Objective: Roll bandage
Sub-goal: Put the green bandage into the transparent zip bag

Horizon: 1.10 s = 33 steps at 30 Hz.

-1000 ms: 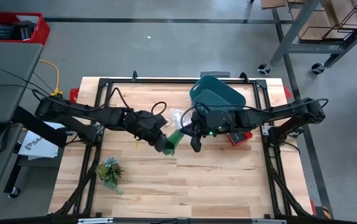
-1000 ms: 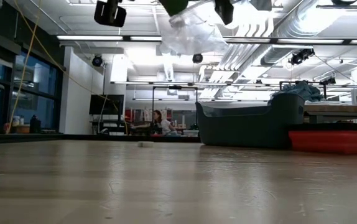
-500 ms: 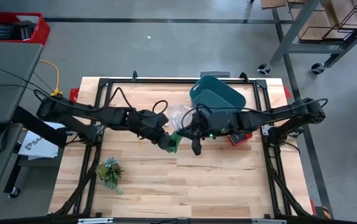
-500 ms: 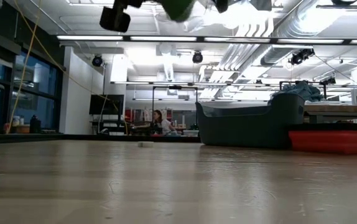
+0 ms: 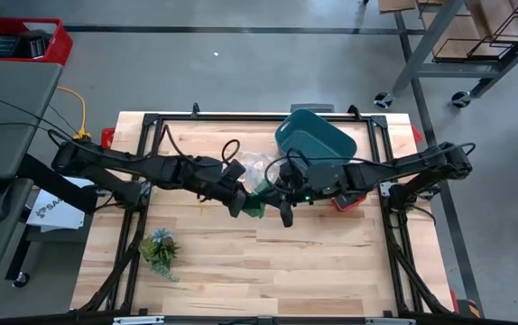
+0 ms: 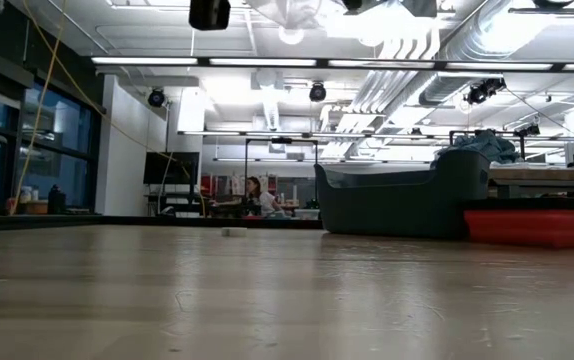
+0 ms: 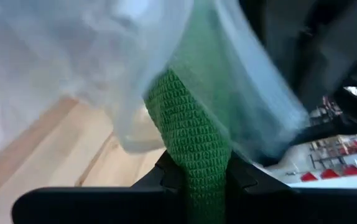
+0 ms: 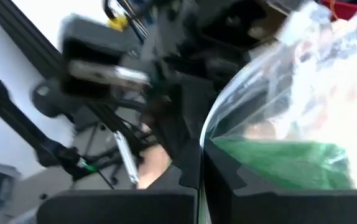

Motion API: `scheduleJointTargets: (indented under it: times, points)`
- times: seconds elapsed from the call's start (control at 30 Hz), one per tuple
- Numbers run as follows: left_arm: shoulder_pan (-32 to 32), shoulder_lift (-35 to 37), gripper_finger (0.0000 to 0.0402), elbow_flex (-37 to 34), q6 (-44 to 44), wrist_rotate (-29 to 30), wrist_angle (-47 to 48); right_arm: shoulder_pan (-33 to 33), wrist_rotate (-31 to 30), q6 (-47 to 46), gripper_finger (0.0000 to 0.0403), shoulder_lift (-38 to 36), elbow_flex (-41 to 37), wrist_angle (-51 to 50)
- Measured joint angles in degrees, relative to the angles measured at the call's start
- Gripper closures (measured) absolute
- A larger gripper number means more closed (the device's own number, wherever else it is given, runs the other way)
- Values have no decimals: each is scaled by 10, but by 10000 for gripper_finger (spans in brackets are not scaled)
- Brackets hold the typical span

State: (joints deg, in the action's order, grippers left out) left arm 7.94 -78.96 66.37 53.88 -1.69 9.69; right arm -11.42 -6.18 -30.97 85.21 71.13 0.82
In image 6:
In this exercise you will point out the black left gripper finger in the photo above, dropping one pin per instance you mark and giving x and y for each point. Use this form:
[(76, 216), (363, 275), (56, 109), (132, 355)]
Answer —
[(209, 14)]

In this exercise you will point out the long ceiling light bar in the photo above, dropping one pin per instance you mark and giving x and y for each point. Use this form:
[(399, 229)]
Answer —
[(262, 62)]

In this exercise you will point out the person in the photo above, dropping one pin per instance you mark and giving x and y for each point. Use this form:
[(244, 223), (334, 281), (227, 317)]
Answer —
[(267, 200)]

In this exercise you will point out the silver ventilation duct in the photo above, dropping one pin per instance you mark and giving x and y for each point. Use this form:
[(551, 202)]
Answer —
[(467, 45)]

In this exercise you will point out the black ceiling spot camera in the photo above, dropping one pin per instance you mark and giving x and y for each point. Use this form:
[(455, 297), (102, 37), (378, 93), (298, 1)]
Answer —
[(482, 91), (317, 92), (156, 97)]

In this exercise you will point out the black bottle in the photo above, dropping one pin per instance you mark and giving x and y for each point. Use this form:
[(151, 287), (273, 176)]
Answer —
[(56, 202)]

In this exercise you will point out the clear plastic bag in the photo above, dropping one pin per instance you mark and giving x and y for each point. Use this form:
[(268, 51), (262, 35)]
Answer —
[(287, 12)]

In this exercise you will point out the black background robot rig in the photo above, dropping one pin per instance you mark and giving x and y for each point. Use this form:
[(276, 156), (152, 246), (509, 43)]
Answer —
[(246, 165)]

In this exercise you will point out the black ceiling track fixture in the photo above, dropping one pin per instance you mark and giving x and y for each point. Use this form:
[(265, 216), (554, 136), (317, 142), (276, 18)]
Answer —
[(552, 9)]

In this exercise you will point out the black wall monitor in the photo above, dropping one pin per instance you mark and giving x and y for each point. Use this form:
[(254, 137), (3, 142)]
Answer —
[(172, 170)]

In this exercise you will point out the teal plastic bin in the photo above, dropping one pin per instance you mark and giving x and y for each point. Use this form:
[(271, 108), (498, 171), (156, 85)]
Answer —
[(397, 210)]

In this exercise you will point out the blue cloth pile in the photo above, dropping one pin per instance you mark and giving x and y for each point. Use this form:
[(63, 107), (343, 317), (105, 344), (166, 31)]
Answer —
[(487, 145)]

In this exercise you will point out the round white pendant lamp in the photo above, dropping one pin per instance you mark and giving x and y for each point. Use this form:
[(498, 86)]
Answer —
[(291, 36)]

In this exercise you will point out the red plastic tray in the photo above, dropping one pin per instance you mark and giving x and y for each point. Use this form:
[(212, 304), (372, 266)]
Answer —
[(532, 227)]

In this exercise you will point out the black camera on stand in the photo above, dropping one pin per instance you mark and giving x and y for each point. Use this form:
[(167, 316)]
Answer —
[(529, 130)]

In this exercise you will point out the white bottle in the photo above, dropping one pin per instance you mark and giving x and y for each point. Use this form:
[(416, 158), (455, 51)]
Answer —
[(26, 194)]

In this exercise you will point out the wooden background table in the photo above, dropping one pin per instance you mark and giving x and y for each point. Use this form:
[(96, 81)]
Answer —
[(547, 177)]

